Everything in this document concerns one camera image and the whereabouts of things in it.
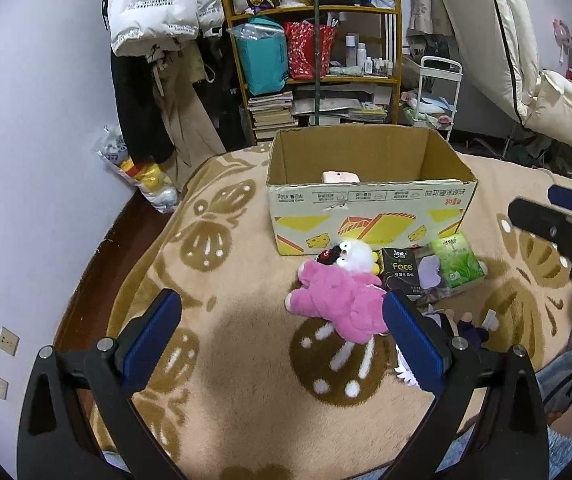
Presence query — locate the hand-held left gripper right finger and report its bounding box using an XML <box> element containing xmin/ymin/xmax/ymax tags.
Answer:
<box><xmin>383</xmin><ymin>290</ymin><xmax>551</xmax><ymax>480</ymax></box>

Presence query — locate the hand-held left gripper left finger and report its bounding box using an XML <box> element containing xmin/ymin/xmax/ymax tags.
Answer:
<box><xmin>16</xmin><ymin>288</ymin><xmax>184</xmax><ymax>480</ymax></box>

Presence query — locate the purple-haired plush doll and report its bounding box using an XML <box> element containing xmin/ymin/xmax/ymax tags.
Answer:
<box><xmin>423</xmin><ymin>307</ymin><xmax>491</xmax><ymax>352</ymax></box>

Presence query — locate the black tissue pack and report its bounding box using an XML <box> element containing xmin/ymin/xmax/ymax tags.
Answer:
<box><xmin>380</xmin><ymin>247</ymin><xmax>424</xmax><ymax>294</ymax></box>

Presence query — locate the pink plush toy white head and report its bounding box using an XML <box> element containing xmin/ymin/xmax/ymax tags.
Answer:
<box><xmin>285</xmin><ymin>240</ymin><xmax>391</xmax><ymax>345</ymax></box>

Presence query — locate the green tissue pack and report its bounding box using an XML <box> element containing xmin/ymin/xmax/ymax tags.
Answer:
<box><xmin>428</xmin><ymin>232</ymin><xmax>488</xmax><ymax>290</ymax></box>

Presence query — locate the printed cardboard box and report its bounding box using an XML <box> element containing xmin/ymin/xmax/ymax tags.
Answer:
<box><xmin>266</xmin><ymin>125</ymin><xmax>479</xmax><ymax>258</ymax></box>

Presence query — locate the pink soft item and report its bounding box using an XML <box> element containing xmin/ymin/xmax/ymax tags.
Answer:
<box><xmin>321</xmin><ymin>170</ymin><xmax>361</xmax><ymax>184</ymax></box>

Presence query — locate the beige brown printed blanket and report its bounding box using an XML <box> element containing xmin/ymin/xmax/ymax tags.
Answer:
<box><xmin>88</xmin><ymin>142</ymin><xmax>572</xmax><ymax>480</ymax></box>

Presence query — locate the plastic bag of plush toys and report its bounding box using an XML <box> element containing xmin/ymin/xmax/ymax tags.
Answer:
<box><xmin>96</xmin><ymin>125</ymin><xmax>179</xmax><ymax>214</ymax></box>

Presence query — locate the white trolley cart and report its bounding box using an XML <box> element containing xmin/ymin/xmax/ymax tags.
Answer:
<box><xmin>400</xmin><ymin>56</ymin><xmax>463</xmax><ymax>143</ymax></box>

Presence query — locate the pink desk fan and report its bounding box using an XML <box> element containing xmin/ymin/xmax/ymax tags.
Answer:
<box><xmin>552</xmin><ymin>19</ymin><xmax>572</xmax><ymax>66</ymax></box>

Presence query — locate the cream padded chair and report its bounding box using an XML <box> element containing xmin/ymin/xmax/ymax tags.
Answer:
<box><xmin>428</xmin><ymin>0</ymin><xmax>572</xmax><ymax>151</ymax></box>

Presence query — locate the beige hanging coat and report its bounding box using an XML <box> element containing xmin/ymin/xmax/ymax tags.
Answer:
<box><xmin>153</xmin><ymin>40</ymin><xmax>227</xmax><ymax>191</ymax></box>

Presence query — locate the black hanging garment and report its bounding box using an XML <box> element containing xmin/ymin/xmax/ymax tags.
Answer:
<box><xmin>110</xmin><ymin>47</ymin><xmax>177</xmax><ymax>163</ymax></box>

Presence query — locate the pile of papers and magazines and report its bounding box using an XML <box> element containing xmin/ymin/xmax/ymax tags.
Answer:
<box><xmin>293</xmin><ymin>85</ymin><xmax>391</xmax><ymax>127</ymax></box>

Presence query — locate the wooden shelf unit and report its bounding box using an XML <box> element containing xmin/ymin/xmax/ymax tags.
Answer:
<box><xmin>216</xmin><ymin>0</ymin><xmax>403</xmax><ymax>143</ymax></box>

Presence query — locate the row of toiletry bottles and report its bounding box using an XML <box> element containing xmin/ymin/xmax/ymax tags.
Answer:
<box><xmin>343</xmin><ymin>34</ymin><xmax>395</xmax><ymax>77</ymax></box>

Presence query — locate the stack of books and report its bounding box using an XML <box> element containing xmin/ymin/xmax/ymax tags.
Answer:
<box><xmin>247</xmin><ymin>91</ymin><xmax>297</xmax><ymax>142</ymax></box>

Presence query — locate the green pole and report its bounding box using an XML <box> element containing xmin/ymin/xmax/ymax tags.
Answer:
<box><xmin>312</xmin><ymin>0</ymin><xmax>327</xmax><ymax>128</ymax></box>

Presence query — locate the red patterned gift bag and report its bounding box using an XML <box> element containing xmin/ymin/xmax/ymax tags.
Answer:
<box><xmin>283</xmin><ymin>21</ymin><xmax>339</xmax><ymax>81</ymax></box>

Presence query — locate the teal bag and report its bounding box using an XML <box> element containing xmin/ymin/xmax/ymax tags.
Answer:
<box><xmin>228</xmin><ymin>17</ymin><xmax>289</xmax><ymax>96</ymax></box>

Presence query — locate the white printed puffer jacket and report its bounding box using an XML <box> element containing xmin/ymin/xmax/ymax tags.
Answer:
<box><xmin>107</xmin><ymin>0</ymin><xmax>227</xmax><ymax>57</ymax></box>

